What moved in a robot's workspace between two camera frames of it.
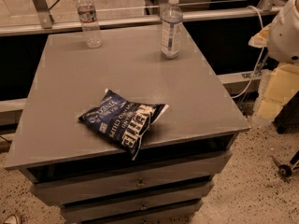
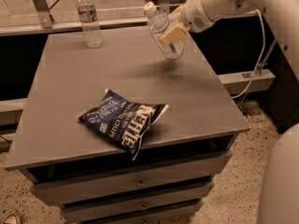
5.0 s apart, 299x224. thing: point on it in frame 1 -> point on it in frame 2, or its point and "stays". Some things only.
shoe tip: (10, 219) stays
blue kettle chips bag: (123, 122) stays
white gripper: (286, 36) -> (192, 13)
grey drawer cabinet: (92, 179) stays
